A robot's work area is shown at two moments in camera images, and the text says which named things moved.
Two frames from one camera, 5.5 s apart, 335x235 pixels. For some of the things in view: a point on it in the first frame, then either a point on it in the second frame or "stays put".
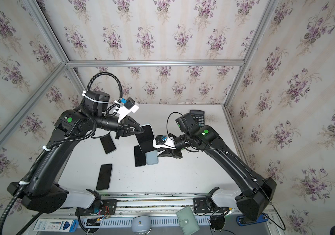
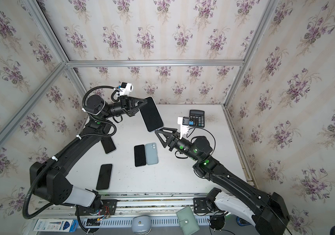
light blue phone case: x=152 y=157 stays put
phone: x=146 y=139 → x=151 y=115
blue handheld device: x=242 y=220 stays put
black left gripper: x=121 y=128 → x=129 y=105
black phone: x=107 y=144 stays put
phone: x=140 y=157 stays put
